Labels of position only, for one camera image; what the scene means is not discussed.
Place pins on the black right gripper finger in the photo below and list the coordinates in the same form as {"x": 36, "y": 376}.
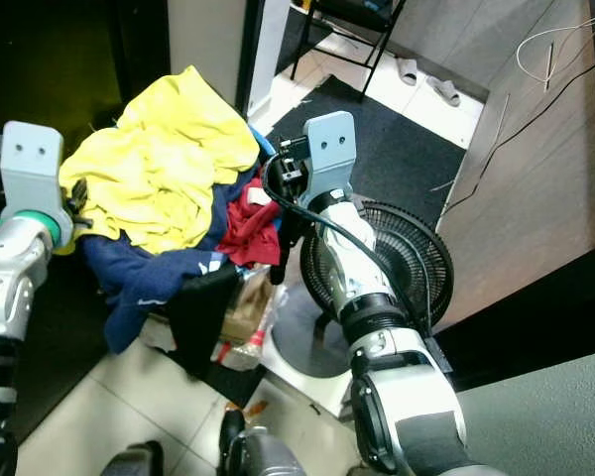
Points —
{"x": 291, "y": 226}

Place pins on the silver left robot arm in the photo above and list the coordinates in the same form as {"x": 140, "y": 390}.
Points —
{"x": 5, "y": 278}

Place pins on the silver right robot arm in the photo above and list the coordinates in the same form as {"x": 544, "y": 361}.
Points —
{"x": 377, "y": 297}

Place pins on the blue laundry basket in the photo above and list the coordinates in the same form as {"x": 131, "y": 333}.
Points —
{"x": 264, "y": 144}

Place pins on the red garment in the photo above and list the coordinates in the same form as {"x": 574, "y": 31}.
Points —
{"x": 246, "y": 230}

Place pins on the yellow garment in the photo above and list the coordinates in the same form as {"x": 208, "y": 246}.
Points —
{"x": 154, "y": 159}

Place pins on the navy blue garment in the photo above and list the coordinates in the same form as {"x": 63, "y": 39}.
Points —
{"x": 139, "y": 283}

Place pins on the clear plastic snack bag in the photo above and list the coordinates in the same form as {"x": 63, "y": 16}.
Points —
{"x": 243, "y": 317}

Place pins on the black door mat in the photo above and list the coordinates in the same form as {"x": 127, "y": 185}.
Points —
{"x": 407, "y": 154}

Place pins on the black garment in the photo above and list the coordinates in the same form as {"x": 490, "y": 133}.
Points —
{"x": 198, "y": 317}

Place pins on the black floor fan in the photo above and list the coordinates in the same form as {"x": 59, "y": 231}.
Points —
{"x": 416, "y": 258}

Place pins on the grey slipper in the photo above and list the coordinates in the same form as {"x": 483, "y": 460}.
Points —
{"x": 443, "y": 91}
{"x": 408, "y": 70}

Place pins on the white low platform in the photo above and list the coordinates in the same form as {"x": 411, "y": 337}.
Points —
{"x": 322, "y": 387}

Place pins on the robot right leg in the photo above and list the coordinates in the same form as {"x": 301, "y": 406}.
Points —
{"x": 263, "y": 451}

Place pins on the robot leg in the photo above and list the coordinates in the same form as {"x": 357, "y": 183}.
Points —
{"x": 151, "y": 461}
{"x": 263, "y": 451}

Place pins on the robot left leg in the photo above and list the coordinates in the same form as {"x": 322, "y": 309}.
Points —
{"x": 151, "y": 461}

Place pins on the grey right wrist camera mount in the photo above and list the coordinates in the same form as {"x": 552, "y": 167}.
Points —
{"x": 329, "y": 154}

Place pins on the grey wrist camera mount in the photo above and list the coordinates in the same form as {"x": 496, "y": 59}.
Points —
{"x": 329, "y": 154}
{"x": 32, "y": 164}

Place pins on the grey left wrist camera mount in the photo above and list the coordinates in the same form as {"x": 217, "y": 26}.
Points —
{"x": 32, "y": 164}

